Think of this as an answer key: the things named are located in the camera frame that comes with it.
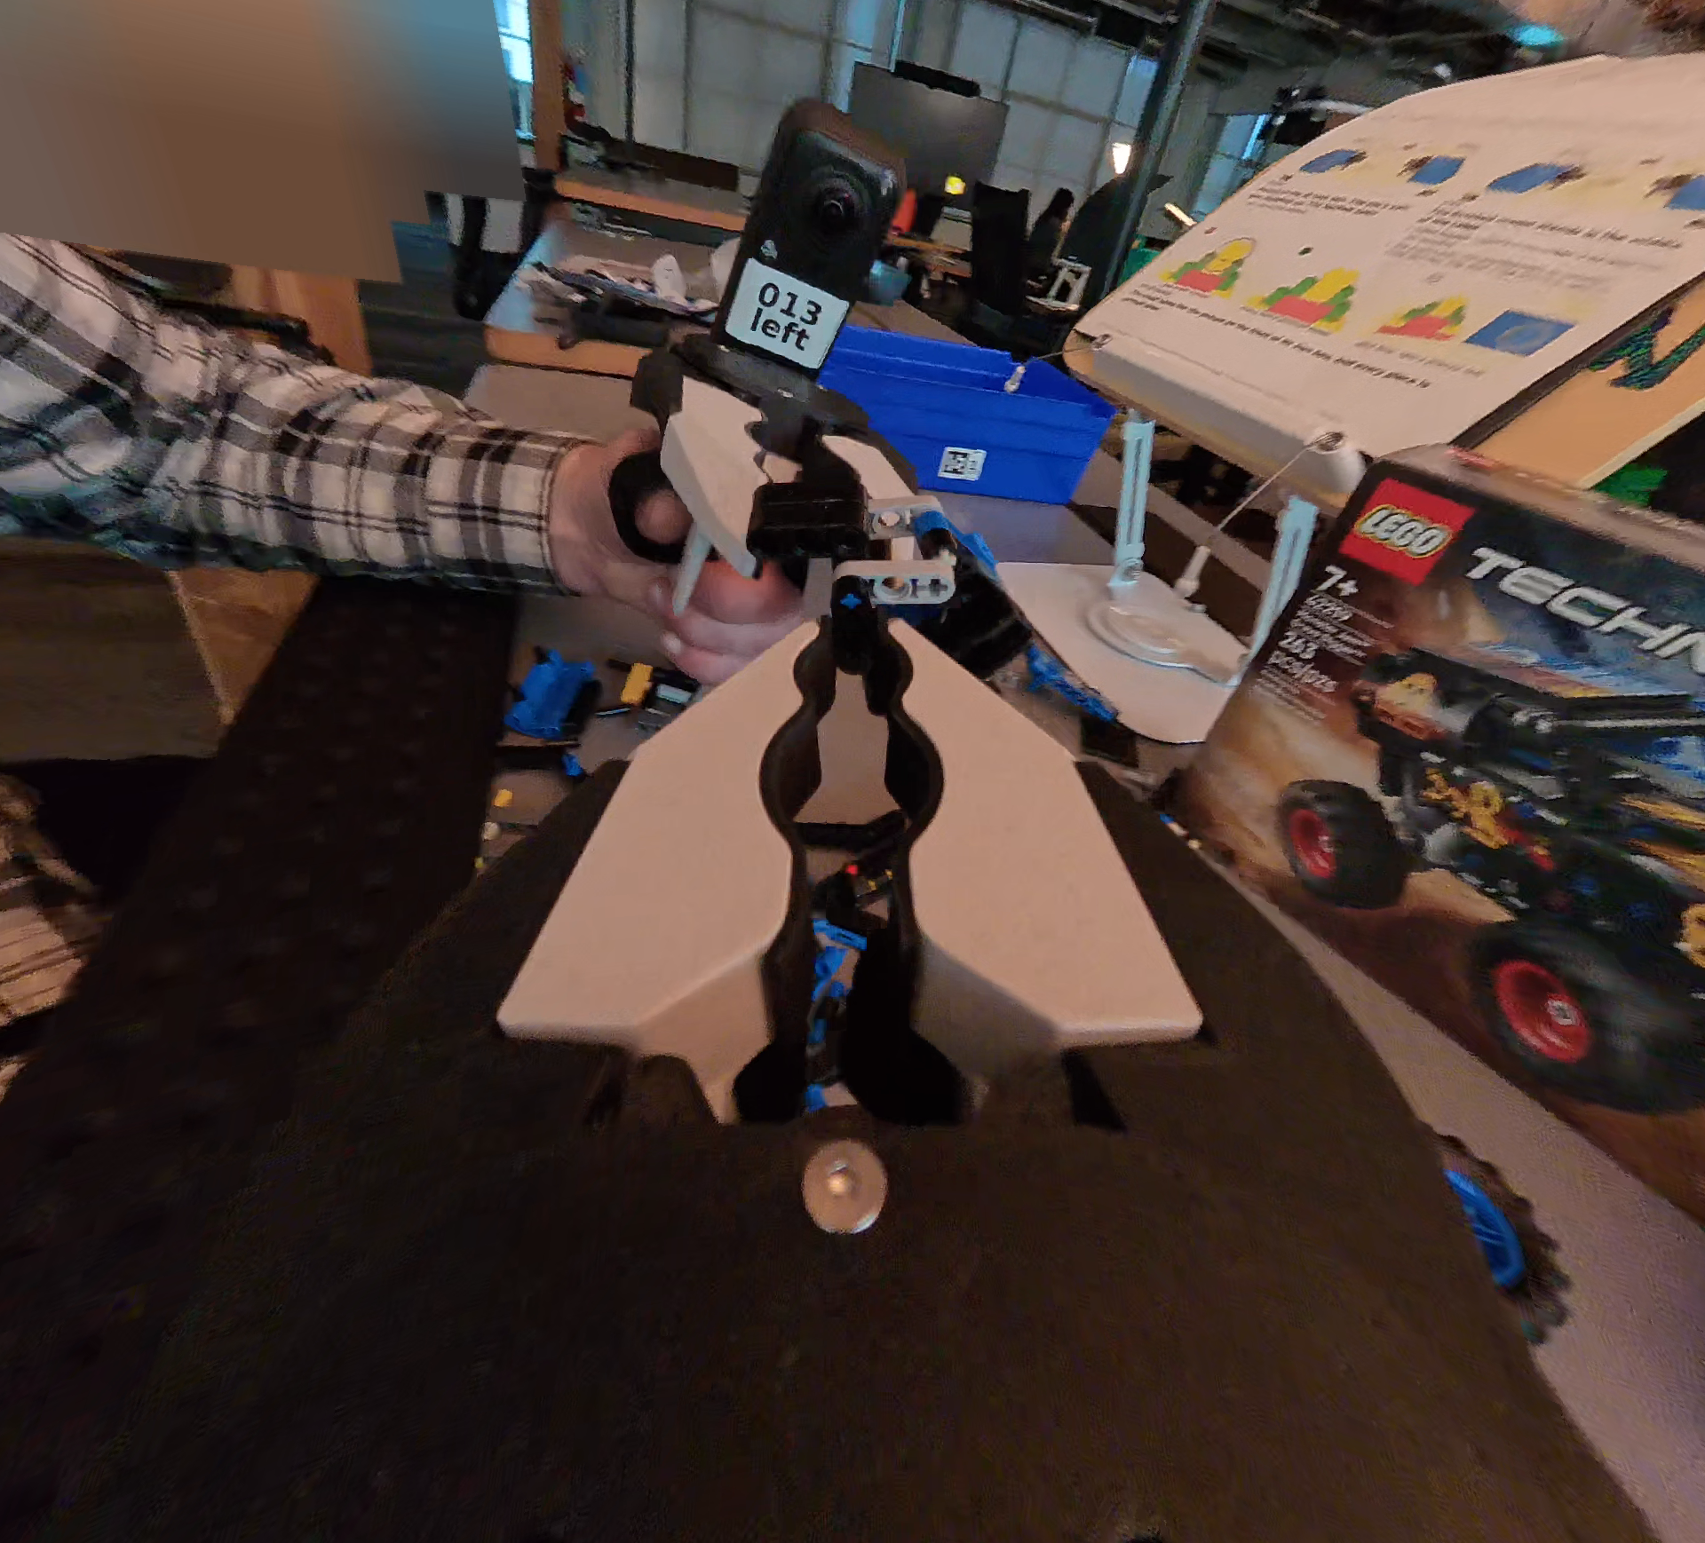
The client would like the yellow black toy assembly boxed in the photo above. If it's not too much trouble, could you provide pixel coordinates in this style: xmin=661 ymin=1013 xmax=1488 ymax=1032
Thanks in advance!
xmin=610 ymin=662 xmax=699 ymax=736

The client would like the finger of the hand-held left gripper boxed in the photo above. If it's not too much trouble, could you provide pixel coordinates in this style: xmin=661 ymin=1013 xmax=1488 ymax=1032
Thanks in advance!
xmin=799 ymin=426 xmax=929 ymax=517
xmin=661 ymin=401 xmax=802 ymax=613

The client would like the blue toy scoop piece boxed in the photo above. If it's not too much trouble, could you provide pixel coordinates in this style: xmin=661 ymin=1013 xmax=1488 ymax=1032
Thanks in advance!
xmin=506 ymin=649 xmax=605 ymax=752

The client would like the person's left hand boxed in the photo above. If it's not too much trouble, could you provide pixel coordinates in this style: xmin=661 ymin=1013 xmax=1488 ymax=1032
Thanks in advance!
xmin=549 ymin=427 xmax=802 ymax=686

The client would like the black background chair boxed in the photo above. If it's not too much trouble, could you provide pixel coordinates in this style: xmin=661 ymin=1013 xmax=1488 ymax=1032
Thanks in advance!
xmin=446 ymin=184 xmax=530 ymax=326
xmin=967 ymin=184 xmax=1066 ymax=349

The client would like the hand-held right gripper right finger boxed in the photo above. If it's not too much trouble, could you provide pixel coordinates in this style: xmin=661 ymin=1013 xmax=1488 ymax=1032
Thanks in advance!
xmin=885 ymin=625 xmax=1203 ymax=1115

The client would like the person's plaid clothed body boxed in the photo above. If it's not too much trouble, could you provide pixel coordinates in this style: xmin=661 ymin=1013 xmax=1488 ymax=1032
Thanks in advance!
xmin=0 ymin=773 xmax=108 ymax=1092

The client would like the black wheel blue rim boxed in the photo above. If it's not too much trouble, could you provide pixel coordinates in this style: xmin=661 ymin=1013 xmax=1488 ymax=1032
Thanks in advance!
xmin=1432 ymin=1135 xmax=1572 ymax=1344

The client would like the grey desk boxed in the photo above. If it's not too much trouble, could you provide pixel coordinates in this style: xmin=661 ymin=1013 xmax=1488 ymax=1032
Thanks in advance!
xmin=468 ymin=356 xmax=1705 ymax=1543

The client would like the background wooden desk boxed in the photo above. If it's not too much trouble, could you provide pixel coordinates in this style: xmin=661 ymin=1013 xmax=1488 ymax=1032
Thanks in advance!
xmin=479 ymin=171 xmax=1066 ymax=371

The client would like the black computer monitor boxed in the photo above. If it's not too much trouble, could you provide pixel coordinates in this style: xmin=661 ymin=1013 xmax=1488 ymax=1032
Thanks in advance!
xmin=849 ymin=68 xmax=1016 ymax=184

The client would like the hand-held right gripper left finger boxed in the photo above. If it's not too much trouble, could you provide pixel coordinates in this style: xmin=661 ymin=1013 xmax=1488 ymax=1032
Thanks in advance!
xmin=498 ymin=625 xmax=839 ymax=1126

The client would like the small blue toy assembly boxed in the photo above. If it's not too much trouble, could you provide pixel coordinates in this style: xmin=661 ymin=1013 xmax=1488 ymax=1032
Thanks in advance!
xmin=1018 ymin=638 xmax=1120 ymax=723

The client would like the monster truck toy set box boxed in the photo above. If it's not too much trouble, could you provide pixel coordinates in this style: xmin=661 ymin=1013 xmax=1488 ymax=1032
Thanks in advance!
xmin=1167 ymin=449 xmax=1705 ymax=1226

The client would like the small blue toy connector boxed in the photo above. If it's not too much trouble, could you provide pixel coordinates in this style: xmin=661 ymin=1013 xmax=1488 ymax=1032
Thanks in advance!
xmin=811 ymin=904 xmax=872 ymax=1092

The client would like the blue plastic bin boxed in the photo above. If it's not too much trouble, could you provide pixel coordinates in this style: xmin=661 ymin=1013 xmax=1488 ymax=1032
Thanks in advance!
xmin=814 ymin=326 xmax=1120 ymax=504

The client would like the black perforated board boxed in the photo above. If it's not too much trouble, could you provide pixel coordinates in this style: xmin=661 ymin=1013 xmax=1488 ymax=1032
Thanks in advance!
xmin=0 ymin=573 xmax=627 ymax=1333

